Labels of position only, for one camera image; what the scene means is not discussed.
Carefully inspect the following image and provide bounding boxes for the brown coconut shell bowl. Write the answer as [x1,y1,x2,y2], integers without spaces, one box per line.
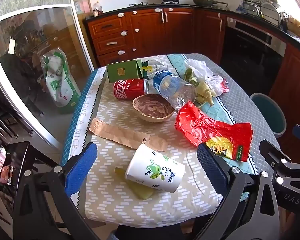
[132,94,175,123]

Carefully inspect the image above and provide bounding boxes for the clear plastic water bottle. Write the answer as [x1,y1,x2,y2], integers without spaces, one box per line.
[153,70,197,111]

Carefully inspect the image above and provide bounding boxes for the white tissue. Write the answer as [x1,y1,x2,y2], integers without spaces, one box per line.
[184,59,224,97]

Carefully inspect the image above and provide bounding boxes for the teal trash bin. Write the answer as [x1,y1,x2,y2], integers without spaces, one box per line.
[250,93,287,138]

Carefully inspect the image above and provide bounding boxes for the wooden kitchen cabinets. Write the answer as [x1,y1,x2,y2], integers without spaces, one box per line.
[83,4,300,165]

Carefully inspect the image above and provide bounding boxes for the red plastic bag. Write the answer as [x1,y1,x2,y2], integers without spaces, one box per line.
[174,101,253,162]

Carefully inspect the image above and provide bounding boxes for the brown paper sleeve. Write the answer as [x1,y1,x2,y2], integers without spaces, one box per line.
[89,118,168,152]

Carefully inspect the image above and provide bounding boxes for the patterned tablecloth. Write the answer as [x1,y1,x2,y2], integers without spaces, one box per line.
[61,53,278,228]

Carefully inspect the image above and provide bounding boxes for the white paper cup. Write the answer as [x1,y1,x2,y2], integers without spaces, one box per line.
[125,144,185,193]

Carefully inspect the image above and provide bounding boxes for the yellow fruit peel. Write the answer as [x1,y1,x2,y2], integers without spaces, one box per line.
[114,167,155,200]

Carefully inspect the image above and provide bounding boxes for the white green shopping bag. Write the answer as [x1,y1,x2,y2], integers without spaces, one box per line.
[40,48,81,114]

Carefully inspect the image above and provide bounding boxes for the pale green vegetable peels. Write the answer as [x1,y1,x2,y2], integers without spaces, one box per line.
[184,68,217,106]

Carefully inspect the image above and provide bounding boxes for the red snack wrapper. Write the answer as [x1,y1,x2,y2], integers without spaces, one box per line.
[220,79,230,93]

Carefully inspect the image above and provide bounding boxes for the red cola can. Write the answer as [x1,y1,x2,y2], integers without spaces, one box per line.
[113,79,149,100]

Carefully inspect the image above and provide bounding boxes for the built-in black oven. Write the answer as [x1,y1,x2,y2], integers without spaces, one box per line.
[220,17,287,95]

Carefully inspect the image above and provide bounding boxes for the green cardboard box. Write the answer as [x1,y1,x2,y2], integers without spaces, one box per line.
[107,60,143,83]

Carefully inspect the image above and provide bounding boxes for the glass sliding door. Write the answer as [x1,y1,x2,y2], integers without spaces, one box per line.
[0,0,94,149]

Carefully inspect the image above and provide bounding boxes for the dark frying pan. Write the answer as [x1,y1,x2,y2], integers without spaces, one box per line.
[193,0,228,8]

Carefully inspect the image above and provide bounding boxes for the wire dish rack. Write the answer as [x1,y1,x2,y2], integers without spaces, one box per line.
[238,0,281,27]

